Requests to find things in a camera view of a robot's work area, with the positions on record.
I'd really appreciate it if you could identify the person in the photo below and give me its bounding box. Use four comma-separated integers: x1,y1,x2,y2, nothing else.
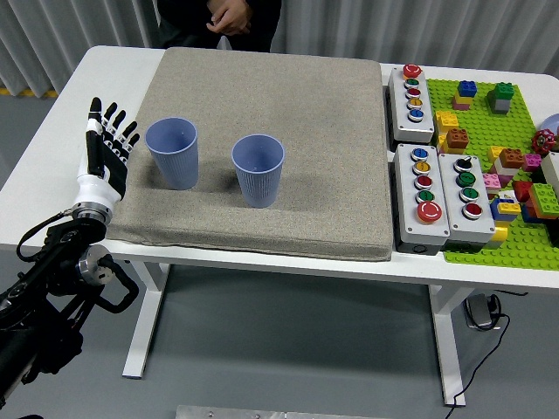
156,0,283,52

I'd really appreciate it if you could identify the orange toy brick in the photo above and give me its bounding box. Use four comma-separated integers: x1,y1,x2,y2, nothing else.
445,127,471,154
499,148,525,170

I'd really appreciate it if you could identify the grey five-button control box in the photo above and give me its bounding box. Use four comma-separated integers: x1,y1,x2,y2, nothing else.
387,64,437,144

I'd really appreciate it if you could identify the lavender plate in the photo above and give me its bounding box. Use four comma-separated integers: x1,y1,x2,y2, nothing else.
540,112,559,137

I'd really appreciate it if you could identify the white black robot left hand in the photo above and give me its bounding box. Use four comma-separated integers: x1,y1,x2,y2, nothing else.
72,96,141,210

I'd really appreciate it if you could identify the green studded baseplate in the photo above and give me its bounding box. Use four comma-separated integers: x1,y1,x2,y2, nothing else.
425,77,559,268

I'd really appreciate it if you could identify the grey-brown fabric mat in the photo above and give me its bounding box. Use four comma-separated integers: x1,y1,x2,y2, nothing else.
106,46,395,263

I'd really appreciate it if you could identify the person's hand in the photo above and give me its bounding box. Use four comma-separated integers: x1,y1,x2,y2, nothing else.
205,0,253,37

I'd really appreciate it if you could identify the white toy brick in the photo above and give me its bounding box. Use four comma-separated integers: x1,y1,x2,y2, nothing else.
492,160,521,179

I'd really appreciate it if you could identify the white block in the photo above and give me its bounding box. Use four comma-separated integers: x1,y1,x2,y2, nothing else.
540,151,559,198

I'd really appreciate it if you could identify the yellow black floor tape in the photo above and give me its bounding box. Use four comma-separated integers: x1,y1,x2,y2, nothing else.
0,86,60,100

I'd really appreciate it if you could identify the grey four-control switch box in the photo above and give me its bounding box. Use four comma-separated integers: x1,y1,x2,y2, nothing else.
437,152,497,254

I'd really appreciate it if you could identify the green grey brick stack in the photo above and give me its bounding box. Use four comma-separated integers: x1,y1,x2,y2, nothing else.
487,81,515,115

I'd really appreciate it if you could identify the large green toy brick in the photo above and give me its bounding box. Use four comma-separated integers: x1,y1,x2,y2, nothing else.
528,182,559,219

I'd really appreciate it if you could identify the blue yellow toy brick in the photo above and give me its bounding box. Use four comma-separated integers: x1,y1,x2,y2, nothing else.
488,196,523,223

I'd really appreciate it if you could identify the red toy brick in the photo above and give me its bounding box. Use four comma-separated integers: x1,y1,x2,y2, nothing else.
511,180,535,204

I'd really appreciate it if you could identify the yellow round toy brick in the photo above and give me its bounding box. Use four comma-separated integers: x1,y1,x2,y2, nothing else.
482,223,510,251

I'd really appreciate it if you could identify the grey-white curtain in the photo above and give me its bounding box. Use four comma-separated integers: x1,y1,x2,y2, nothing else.
0,0,559,100

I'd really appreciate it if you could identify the blue yellow pink brick stack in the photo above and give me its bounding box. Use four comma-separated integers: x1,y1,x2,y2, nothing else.
451,79,479,111

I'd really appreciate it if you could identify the white table leg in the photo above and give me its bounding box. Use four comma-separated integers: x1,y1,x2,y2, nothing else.
427,283,471,407
121,261,171,379

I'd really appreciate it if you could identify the blue ribbed plastic cup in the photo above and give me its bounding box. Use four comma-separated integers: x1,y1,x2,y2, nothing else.
144,116,200,191
231,134,286,210

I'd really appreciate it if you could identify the grey box with large red button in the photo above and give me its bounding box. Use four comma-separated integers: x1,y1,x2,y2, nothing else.
392,142,452,256

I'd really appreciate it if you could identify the red valve handwheel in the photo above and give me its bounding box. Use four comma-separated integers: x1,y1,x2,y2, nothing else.
531,129,557,155

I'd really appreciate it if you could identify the grey power adapter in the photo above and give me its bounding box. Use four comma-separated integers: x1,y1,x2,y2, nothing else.
463,292,503,331

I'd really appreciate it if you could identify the black power cable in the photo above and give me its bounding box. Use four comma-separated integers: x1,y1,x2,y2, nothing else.
447,294,512,409

